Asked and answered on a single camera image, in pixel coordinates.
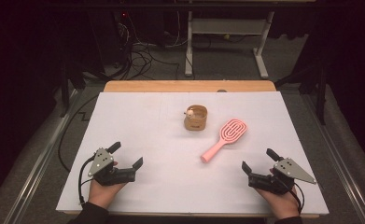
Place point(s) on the person's right hand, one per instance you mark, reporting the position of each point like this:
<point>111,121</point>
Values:
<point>281,203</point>

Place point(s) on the dark metal stand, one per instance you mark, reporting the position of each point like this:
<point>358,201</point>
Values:
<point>65,90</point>
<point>320,93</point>

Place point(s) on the black computer tower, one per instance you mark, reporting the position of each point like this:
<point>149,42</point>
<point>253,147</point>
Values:
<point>108,37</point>

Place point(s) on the white table mat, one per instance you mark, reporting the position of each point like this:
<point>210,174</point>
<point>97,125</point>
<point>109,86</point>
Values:
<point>158,130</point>

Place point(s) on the person's left hand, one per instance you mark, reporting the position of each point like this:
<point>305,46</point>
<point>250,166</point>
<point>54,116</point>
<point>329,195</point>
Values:
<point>104,194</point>

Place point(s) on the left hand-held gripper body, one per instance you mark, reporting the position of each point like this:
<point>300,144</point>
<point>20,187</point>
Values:
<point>105,161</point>

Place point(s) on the pink hairbrush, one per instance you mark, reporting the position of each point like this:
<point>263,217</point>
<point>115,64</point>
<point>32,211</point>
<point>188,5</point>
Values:
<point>230,130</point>

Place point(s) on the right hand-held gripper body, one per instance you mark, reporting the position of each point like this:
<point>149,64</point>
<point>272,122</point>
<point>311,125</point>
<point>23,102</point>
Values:
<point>290,169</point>

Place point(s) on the white metal stand frame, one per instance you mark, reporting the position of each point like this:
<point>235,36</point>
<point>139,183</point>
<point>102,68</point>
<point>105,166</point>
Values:
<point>227,26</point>

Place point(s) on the aluminium floor rail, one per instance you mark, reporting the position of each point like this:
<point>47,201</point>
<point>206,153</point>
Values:
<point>37,168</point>
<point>342,161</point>

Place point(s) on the wooden table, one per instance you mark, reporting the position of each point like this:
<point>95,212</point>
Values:
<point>186,86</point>

